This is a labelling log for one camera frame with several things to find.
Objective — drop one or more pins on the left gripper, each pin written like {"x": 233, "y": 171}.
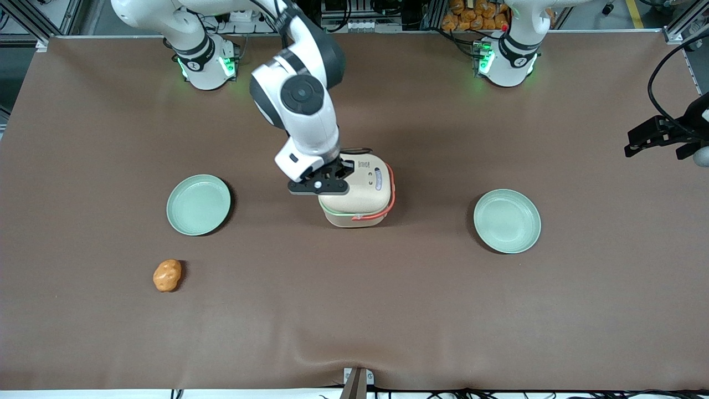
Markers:
{"x": 694, "y": 119}

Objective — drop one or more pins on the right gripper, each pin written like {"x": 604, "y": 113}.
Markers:
{"x": 342, "y": 166}

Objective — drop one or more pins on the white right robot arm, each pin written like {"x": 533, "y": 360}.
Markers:
{"x": 302, "y": 94}

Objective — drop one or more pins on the pale green plate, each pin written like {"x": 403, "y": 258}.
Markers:
{"x": 507, "y": 221}
{"x": 198, "y": 204}

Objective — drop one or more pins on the brown table mat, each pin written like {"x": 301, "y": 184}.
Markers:
{"x": 354, "y": 321}

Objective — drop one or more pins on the white power strip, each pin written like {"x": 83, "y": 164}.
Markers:
{"x": 238, "y": 15}

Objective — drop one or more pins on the orange potato toy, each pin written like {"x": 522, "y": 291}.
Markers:
{"x": 167, "y": 275}

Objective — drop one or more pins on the bag of orange buns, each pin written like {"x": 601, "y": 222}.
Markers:
{"x": 476, "y": 14}

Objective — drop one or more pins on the aluminium frame post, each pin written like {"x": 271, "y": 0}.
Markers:
{"x": 684, "y": 22}
{"x": 39, "y": 22}

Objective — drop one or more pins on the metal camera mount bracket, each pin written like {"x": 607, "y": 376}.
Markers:
{"x": 357, "y": 382}

